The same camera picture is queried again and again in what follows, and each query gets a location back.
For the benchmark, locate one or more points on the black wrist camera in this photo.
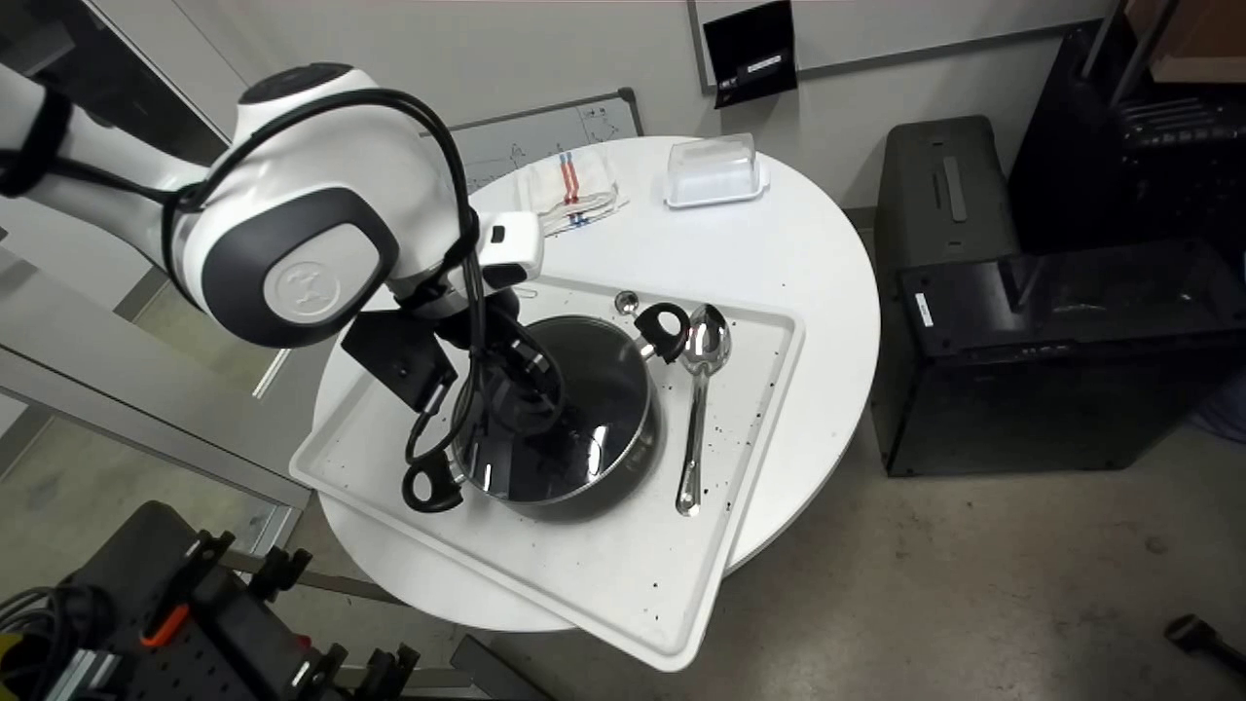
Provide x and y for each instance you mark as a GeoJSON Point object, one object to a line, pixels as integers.
{"type": "Point", "coordinates": [394, 357]}

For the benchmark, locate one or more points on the clear plastic container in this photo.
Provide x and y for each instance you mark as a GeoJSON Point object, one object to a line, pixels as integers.
{"type": "Point", "coordinates": [713, 175]}

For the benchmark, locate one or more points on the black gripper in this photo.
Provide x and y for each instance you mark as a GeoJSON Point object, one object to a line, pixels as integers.
{"type": "Point", "coordinates": [475, 332]}

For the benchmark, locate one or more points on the black wall device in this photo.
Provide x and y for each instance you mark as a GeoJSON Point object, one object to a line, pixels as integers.
{"type": "Point", "coordinates": [747, 50]}

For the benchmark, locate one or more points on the black shelf unit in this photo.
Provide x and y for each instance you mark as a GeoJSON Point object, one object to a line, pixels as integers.
{"type": "Point", "coordinates": [1170, 157]}

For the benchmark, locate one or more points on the leaning whiteboard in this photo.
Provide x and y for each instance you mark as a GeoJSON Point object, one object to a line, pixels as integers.
{"type": "Point", "coordinates": [556, 130]}

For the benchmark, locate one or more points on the small round metal piece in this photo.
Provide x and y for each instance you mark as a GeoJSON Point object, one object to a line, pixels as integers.
{"type": "Point", "coordinates": [629, 302]}

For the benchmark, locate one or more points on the large metal spoon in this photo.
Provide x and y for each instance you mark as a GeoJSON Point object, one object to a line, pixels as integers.
{"type": "Point", "coordinates": [706, 344]}

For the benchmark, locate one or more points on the white wall panel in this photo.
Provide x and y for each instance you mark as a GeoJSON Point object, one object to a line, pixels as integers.
{"type": "Point", "coordinates": [935, 34]}

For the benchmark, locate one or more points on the brown wooden furniture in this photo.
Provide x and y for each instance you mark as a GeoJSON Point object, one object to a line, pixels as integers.
{"type": "Point", "coordinates": [1191, 40]}

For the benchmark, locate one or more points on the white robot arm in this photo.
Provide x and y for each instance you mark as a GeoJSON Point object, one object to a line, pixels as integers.
{"type": "Point", "coordinates": [325, 169]}

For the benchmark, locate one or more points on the black tool cart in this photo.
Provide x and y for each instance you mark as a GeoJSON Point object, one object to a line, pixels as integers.
{"type": "Point", "coordinates": [140, 571]}

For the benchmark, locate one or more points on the glass lid with black knob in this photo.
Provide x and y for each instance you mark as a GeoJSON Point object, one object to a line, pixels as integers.
{"type": "Point", "coordinates": [602, 376]}

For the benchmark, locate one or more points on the black cabinet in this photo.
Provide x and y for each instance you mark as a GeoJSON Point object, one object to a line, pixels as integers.
{"type": "Point", "coordinates": [1035, 365]}

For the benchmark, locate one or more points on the white rectangular tray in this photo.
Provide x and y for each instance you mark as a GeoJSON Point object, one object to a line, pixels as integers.
{"type": "Point", "coordinates": [607, 571]}

